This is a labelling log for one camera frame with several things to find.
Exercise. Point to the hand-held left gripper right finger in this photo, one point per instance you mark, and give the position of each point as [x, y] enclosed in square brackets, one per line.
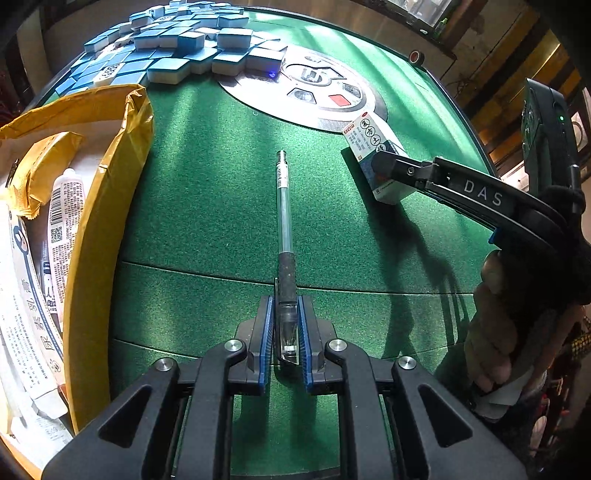
[305, 346]

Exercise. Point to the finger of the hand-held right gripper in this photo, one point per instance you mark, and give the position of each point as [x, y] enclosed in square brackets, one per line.
[461, 189]

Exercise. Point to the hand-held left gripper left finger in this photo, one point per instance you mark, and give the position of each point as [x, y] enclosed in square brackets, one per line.
[265, 346]

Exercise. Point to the white medicine box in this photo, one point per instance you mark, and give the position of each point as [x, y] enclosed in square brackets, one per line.
[369, 138]

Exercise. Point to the clear gel pen black grip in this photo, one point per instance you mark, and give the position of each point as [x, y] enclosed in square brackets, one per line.
[282, 207]

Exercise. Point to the yellow cardboard box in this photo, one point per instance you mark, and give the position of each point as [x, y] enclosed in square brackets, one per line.
[115, 184]

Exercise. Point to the person's right hand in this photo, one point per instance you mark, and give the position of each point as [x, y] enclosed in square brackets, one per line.
[494, 332]

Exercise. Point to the round table edge button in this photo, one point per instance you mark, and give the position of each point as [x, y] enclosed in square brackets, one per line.
[418, 57]

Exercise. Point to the round table control panel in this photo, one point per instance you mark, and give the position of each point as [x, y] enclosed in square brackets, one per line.
[318, 78]

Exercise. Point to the white tube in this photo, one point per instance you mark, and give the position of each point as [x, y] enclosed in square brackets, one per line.
[67, 217]

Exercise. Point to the white ointment box blue logo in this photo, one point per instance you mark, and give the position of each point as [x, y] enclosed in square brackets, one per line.
[27, 314]

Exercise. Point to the yellow packet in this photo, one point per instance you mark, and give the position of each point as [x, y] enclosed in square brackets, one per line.
[46, 170]

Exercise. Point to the pile of blue mahjong tiles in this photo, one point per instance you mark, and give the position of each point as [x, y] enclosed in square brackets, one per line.
[175, 41]

